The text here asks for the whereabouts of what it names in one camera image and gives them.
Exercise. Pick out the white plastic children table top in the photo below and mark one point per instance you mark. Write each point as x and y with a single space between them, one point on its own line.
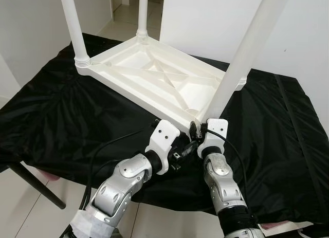
154 86

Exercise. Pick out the white plastic table leg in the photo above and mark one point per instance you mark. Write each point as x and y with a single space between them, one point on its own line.
250 48
143 14
74 27
241 84

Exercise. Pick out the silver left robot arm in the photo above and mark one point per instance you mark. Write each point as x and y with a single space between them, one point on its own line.
123 181

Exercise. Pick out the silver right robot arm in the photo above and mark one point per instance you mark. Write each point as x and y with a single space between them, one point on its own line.
223 181

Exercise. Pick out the grey left robot foot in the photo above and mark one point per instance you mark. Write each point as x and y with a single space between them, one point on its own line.
115 234

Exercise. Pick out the black table cloth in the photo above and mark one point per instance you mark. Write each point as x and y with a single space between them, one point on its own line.
77 125

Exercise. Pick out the pink table with black legs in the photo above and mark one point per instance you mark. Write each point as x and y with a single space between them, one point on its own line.
38 189

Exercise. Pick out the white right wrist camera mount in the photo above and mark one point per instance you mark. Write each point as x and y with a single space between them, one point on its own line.
216 127

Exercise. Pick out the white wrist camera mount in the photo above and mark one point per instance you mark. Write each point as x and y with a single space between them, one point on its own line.
216 127
163 132

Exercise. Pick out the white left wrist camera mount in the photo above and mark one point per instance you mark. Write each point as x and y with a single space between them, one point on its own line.
163 132

